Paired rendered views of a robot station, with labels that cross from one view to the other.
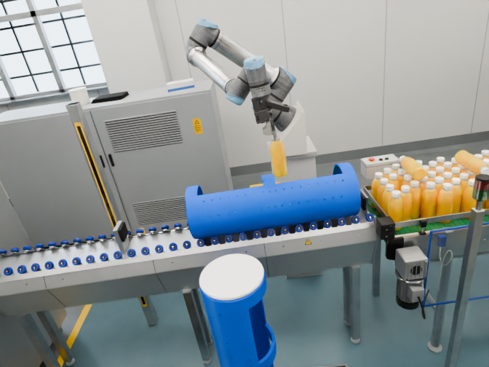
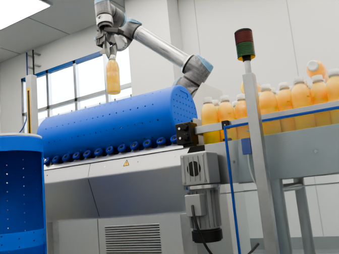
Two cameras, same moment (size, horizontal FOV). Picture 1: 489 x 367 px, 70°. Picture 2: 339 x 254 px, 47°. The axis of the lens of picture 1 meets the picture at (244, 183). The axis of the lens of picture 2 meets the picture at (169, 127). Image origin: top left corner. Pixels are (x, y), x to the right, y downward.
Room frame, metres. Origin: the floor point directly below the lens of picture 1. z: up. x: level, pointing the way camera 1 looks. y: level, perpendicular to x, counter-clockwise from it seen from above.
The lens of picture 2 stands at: (-0.03, -1.34, 0.71)
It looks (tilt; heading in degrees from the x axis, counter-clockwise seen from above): 10 degrees up; 28
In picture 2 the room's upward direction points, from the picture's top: 5 degrees counter-clockwise
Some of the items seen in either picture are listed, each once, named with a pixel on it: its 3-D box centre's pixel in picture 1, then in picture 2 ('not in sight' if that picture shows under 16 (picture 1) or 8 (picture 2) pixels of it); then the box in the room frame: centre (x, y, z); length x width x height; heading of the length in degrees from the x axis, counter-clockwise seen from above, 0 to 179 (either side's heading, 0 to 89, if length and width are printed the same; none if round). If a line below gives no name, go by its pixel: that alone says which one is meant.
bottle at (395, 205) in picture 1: (395, 211); (210, 123); (1.49, -0.74, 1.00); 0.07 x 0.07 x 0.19
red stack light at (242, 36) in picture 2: (482, 183); (243, 39); (1.25, -0.99, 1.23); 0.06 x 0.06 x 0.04
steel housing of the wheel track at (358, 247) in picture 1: (181, 259); (42, 193); (1.65, 0.43, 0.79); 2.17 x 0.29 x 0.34; 89
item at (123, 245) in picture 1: (123, 237); not in sight; (1.65, 0.71, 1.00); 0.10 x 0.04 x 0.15; 179
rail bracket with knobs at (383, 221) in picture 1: (385, 228); (187, 135); (1.42, -0.66, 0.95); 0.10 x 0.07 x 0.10; 179
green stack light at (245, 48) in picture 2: (481, 192); (245, 51); (1.25, -0.99, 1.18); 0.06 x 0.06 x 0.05
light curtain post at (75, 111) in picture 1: (119, 231); (34, 188); (1.99, 0.86, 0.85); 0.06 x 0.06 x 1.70; 89
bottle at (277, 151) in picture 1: (278, 156); (113, 75); (1.58, -0.18, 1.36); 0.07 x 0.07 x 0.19
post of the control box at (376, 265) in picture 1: (377, 239); not in sight; (1.91, -0.83, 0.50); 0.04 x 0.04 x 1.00; 89
